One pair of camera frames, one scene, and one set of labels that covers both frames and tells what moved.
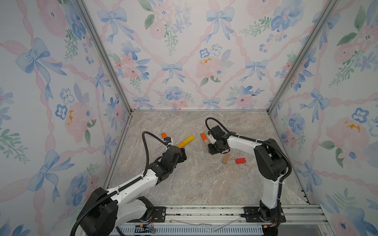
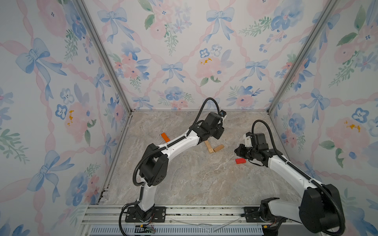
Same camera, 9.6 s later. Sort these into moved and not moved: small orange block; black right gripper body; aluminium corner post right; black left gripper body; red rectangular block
Moved: black left gripper body; black right gripper body
Not moved: red rectangular block; small orange block; aluminium corner post right
